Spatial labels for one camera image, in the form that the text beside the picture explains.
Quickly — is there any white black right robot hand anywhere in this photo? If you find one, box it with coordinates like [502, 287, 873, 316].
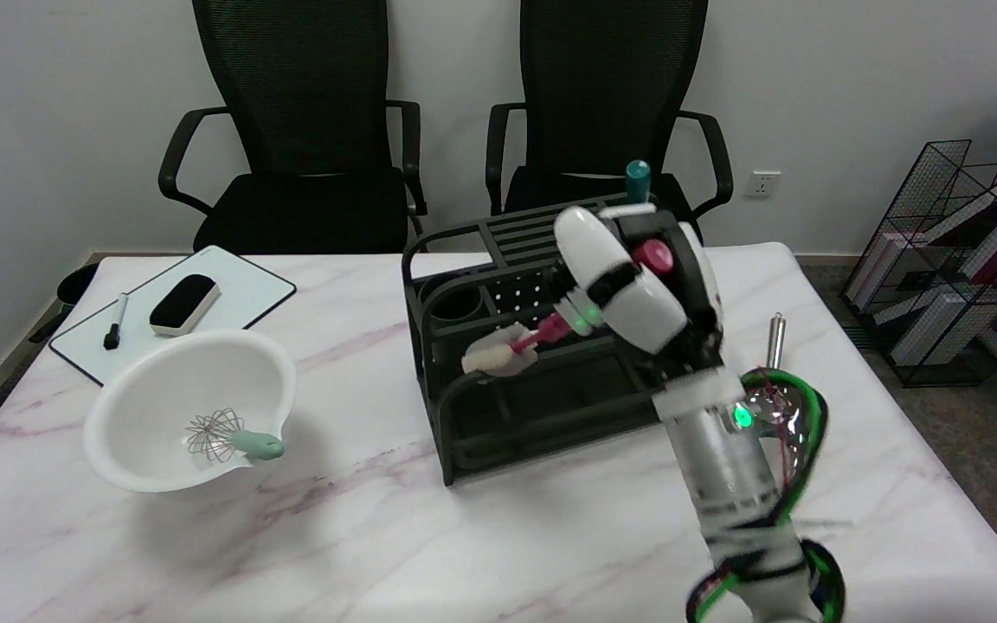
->
[550, 203, 724, 373]

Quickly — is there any pink sponge bottle brush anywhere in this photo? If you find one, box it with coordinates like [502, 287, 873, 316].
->
[462, 240, 675, 379]

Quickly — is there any shiny steel scoop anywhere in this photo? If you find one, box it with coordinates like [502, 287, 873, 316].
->
[741, 313, 820, 494]

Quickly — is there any black metal rack organizer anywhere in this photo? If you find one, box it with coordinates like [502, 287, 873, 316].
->
[401, 195, 720, 485]

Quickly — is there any black mesh office chair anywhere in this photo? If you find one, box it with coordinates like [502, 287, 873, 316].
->
[486, 0, 734, 247]
[158, 0, 427, 255]

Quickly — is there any leaning white book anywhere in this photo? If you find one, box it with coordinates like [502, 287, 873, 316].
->
[845, 184, 997, 308]

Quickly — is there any dark purple book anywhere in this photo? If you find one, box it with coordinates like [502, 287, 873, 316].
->
[940, 195, 997, 254]

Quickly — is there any small whiteboard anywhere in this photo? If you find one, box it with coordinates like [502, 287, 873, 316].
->
[48, 246, 297, 387]

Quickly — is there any black whiteboard eraser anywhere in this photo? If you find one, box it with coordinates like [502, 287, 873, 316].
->
[149, 274, 222, 337]

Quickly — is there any white plastic bowl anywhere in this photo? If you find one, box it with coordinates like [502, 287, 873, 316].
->
[83, 329, 298, 493]

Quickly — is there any black whiteboard marker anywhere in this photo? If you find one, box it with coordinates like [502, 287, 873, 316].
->
[103, 292, 130, 351]

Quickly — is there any black round floor object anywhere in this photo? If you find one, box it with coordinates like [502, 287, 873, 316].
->
[29, 262, 100, 344]

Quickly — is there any green black cable bundle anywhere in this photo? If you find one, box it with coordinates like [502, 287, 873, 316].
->
[685, 368, 847, 623]

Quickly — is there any black wire book rack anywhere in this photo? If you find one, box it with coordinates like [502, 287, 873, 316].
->
[840, 138, 997, 389]

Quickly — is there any wire whisk mint handle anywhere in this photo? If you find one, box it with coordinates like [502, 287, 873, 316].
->
[185, 408, 286, 464]

